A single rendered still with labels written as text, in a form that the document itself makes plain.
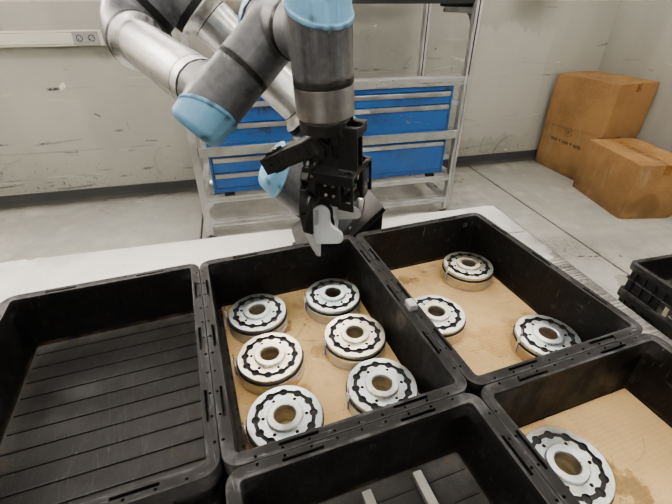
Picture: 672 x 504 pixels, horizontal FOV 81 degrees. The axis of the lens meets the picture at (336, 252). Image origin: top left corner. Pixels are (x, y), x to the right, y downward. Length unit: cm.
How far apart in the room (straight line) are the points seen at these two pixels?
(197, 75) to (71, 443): 51
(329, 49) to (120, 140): 302
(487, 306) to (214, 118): 59
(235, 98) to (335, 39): 15
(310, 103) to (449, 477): 49
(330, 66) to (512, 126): 372
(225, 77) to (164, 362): 45
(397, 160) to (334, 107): 221
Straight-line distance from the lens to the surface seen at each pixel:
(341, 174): 53
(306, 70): 49
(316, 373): 65
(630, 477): 67
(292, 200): 92
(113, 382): 73
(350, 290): 76
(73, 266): 133
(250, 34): 56
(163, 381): 70
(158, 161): 344
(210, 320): 62
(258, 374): 63
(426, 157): 278
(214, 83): 55
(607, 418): 72
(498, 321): 80
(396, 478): 57
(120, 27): 84
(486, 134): 403
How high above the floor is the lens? 133
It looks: 33 degrees down
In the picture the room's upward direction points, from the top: straight up
